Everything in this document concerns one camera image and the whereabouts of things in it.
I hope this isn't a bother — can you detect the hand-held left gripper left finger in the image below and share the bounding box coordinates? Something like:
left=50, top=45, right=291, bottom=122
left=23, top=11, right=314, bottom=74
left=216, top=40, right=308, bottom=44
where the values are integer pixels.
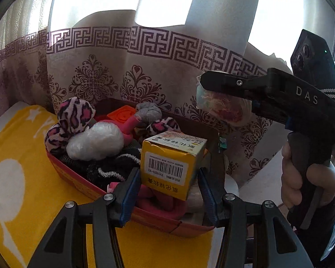
left=26, top=167, right=141, bottom=268

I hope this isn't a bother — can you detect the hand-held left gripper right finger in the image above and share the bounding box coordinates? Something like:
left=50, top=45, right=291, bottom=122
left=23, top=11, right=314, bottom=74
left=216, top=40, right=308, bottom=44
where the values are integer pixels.
left=198, top=167, right=314, bottom=268

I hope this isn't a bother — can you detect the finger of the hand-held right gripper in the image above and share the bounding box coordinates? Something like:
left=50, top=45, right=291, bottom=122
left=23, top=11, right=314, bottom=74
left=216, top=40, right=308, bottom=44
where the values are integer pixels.
left=199, top=71, right=271, bottom=101
left=251, top=99, right=293, bottom=131

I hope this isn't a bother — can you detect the cream and pink sock ball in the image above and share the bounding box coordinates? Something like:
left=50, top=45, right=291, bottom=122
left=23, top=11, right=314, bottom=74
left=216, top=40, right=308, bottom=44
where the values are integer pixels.
left=195, top=75, right=253, bottom=126

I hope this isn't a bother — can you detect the yellow cardboard box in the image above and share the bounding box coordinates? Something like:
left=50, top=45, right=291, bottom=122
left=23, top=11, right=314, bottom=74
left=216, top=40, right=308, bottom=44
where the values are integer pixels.
left=140, top=131, right=208, bottom=201

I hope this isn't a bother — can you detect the white plastic wrap ball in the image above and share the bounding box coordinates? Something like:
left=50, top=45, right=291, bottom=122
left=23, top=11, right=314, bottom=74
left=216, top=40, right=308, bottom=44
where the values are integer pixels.
left=66, top=122, right=125, bottom=161

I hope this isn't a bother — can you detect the pink foam knot toy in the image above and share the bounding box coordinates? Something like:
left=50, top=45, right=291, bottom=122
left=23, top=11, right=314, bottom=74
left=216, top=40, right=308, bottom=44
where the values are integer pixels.
left=99, top=116, right=141, bottom=148

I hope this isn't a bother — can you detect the leopard sock with pink trim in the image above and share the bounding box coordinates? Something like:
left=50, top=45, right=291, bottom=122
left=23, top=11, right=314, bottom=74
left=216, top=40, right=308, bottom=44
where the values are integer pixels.
left=134, top=117, right=182, bottom=138

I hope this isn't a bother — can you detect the red-orange toy cube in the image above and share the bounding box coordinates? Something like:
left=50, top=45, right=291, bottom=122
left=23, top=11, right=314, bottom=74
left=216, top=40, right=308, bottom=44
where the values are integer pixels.
left=106, top=105, right=137, bottom=123

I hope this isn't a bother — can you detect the grey sock ball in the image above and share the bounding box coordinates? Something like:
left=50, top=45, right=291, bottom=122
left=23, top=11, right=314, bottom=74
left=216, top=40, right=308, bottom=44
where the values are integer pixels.
left=135, top=102, right=163, bottom=123

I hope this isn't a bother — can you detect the leopard print sock bundle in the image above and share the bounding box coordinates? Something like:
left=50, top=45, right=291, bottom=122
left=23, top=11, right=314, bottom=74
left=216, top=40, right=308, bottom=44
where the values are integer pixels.
left=45, top=96, right=97, bottom=157

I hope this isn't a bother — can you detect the person's right forearm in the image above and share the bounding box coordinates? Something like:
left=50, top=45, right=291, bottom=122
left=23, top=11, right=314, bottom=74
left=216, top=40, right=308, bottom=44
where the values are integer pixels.
left=320, top=151, right=335, bottom=260

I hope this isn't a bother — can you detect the person's right hand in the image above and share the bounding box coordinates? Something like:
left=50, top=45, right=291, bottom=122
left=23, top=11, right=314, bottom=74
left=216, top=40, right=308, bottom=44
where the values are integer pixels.
left=281, top=144, right=335, bottom=209

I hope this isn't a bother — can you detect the pink fabric roll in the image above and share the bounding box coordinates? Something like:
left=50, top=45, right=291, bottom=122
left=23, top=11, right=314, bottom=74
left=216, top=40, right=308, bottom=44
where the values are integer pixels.
left=107, top=183, right=187, bottom=221

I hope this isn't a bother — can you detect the black fuzzy sock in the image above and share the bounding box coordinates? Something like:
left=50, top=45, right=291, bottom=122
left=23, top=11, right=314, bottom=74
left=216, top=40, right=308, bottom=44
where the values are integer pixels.
left=57, top=147, right=141, bottom=190

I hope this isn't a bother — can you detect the yellow and white towel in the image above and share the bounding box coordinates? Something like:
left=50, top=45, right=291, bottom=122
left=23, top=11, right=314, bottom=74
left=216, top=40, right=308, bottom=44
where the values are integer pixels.
left=0, top=105, right=215, bottom=268

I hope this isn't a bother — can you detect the patterned beige curtain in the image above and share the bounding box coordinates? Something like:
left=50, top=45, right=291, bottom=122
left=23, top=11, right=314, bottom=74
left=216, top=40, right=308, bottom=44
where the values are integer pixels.
left=0, top=0, right=335, bottom=190

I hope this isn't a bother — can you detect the teal tag with key ring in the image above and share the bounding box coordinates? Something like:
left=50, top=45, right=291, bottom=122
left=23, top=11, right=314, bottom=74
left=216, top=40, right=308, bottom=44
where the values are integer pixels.
left=217, top=137, right=229, bottom=153

